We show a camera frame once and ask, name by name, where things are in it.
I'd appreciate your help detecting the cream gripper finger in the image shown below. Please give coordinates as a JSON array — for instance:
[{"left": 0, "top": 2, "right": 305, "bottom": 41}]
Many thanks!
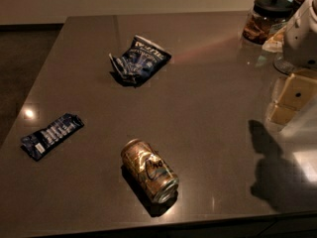
[{"left": 268, "top": 69, "right": 317, "bottom": 125}]

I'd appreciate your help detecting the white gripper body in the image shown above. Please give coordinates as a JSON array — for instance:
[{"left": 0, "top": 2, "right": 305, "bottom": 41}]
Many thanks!
[{"left": 283, "top": 0, "right": 317, "bottom": 70}]

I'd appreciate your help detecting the orange soda can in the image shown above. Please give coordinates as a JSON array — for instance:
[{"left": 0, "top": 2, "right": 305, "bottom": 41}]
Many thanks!
[{"left": 121, "top": 139, "right": 179, "bottom": 204}]

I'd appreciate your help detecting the glass jar with black lid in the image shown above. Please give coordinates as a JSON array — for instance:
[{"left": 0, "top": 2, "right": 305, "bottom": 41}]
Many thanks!
[{"left": 242, "top": 0, "right": 292, "bottom": 45}]

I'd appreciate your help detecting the crumpled blue chip bag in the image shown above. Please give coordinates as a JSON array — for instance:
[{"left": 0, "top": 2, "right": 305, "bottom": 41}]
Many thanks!
[{"left": 109, "top": 35, "right": 171, "bottom": 85}]

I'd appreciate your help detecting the blue snack bar wrapper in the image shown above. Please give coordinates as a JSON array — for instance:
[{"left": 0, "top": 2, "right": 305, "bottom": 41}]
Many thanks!
[{"left": 21, "top": 113, "right": 84, "bottom": 161}]

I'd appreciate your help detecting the clear wire mesh glass cup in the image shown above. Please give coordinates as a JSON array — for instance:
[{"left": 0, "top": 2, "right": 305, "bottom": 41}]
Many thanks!
[{"left": 273, "top": 53, "right": 296, "bottom": 75}]

